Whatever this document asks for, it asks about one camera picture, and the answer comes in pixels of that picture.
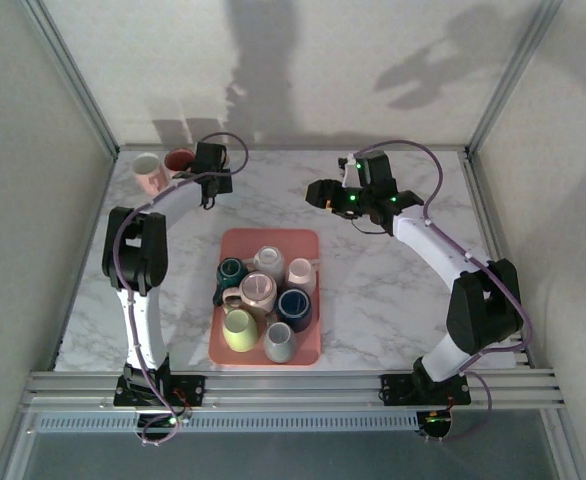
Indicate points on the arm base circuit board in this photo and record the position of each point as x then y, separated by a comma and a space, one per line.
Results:
165, 422
435, 422

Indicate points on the wide aluminium frame rail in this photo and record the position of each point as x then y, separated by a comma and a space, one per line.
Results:
293, 387

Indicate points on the aluminium frame post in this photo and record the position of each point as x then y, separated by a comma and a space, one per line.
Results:
72, 75
513, 75

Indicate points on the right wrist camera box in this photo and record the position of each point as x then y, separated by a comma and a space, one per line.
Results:
377, 167

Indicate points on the light green mug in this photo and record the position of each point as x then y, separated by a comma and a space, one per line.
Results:
240, 327

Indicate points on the thin aluminium table rail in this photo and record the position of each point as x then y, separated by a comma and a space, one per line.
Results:
293, 147

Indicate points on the pink ghost print mug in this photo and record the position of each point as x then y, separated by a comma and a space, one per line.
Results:
179, 160

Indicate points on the white faceted mug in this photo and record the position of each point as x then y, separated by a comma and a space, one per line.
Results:
300, 275

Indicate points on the pink plastic tray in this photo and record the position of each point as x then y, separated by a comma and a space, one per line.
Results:
273, 240

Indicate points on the aluminium frame leg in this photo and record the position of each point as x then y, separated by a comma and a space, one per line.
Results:
568, 450
15, 450

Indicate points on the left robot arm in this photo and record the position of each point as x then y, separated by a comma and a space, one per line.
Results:
133, 250

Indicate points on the dark green mug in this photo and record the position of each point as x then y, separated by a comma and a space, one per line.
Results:
230, 270

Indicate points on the navy blue mug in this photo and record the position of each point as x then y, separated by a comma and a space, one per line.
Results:
293, 305

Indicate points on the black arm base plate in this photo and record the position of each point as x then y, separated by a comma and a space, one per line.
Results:
393, 390
195, 387

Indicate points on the pink faceted mug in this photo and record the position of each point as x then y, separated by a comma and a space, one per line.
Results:
145, 170

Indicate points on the cream beige mug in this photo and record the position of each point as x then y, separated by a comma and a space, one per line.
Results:
268, 257

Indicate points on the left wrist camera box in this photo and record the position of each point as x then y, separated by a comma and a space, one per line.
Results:
209, 157

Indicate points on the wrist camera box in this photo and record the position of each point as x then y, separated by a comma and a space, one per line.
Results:
209, 157
377, 167

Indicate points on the aluminium table side rail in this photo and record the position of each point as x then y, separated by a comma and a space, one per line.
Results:
489, 210
88, 250

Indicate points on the grey mug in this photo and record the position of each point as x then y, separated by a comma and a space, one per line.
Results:
279, 340

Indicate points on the pale pink round mug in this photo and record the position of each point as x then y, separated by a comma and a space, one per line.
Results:
258, 292

